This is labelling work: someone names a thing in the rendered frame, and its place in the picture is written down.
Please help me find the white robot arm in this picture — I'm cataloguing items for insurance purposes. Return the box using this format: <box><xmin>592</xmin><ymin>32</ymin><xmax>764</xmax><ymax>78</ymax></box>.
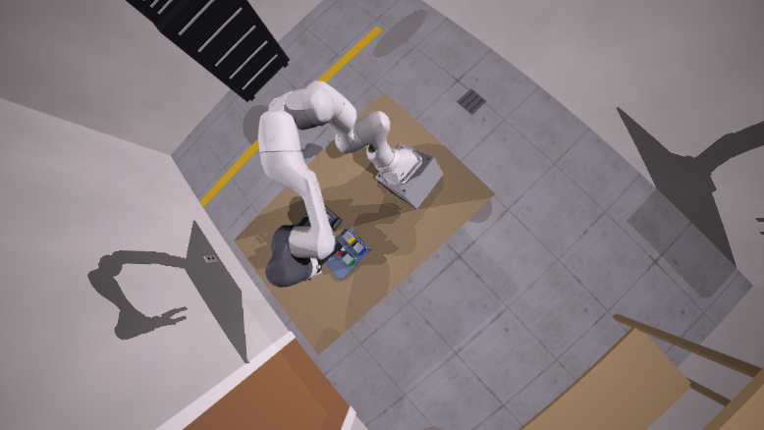
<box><xmin>258</xmin><ymin>81</ymin><xmax>422</xmax><ymax>288</ymax></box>

